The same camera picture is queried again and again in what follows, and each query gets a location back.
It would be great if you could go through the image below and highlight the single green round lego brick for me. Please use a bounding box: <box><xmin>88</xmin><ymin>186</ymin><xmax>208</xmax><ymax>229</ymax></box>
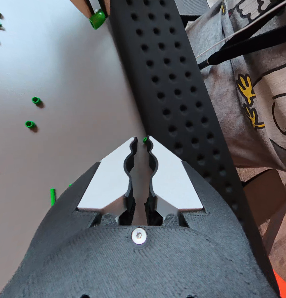
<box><xmin>89</xmin><ymin>9</ymin><xmax>106</xmax><ymax>30</ymax></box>

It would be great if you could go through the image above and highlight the orange cone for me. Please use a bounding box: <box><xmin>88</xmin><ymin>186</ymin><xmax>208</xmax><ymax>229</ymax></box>
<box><xmin>272</xmin><ymin>270</ymin><xmax>286</xmax><ymax>298</ymax></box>

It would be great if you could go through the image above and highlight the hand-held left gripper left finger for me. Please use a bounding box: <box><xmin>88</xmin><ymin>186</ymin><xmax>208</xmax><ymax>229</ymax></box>
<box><xmin>77</xmin><ymin>137</ymin><xmax>137</xmax><ymax>213</ymax></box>

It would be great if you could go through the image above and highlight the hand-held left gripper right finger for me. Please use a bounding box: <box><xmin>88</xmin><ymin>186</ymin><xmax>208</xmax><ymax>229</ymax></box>
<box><xmin>146</xmin><ymin>136</ymin><xmax>204</xmax><ymax>218</ymax></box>

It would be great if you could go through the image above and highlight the black strap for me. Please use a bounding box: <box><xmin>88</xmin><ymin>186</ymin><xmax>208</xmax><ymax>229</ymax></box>
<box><xmin>198</xmin><ymin>23</ymin><xmax>286</xmax><ymax>70</ymax></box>

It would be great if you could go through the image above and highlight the white cord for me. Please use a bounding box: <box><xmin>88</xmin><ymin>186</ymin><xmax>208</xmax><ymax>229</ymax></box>
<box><xmin>195</xmin><ymin>0</ymin><xmax>286</xmax><ymax>59</ymax></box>

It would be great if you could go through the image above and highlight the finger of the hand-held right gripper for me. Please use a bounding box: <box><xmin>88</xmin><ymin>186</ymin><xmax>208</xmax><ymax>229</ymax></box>
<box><xmin>71</xmin><ymin>0</ymin><xmax>99</xmax><ymax>19</ymax></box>
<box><xmin>99</xmin><ymin>0</ymin><xmax>111</xmax><ymax>18</ymax></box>

